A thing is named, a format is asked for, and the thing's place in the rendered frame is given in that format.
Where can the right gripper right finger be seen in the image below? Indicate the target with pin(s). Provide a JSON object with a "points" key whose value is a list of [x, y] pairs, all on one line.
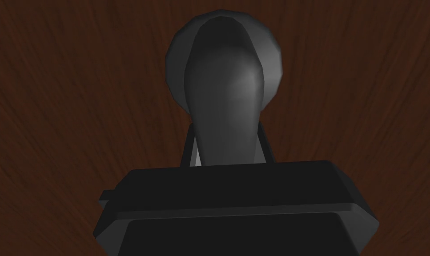
{"points": [[264, 147]]}

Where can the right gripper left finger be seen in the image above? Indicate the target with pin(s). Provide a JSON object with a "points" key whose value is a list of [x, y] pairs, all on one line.
{"points": [[188, 153]]}

